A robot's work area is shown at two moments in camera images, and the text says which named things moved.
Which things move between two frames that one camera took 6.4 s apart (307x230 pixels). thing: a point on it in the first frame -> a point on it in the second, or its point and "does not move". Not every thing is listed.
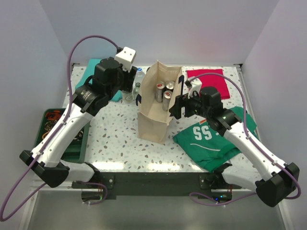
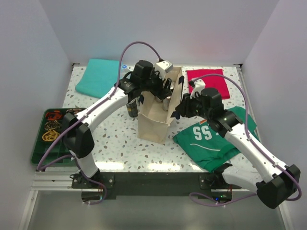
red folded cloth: [216, 81] does not move
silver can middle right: [167, 96] does not move
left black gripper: [129, 77] -> [162, 91]
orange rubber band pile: [54, 115] does not move
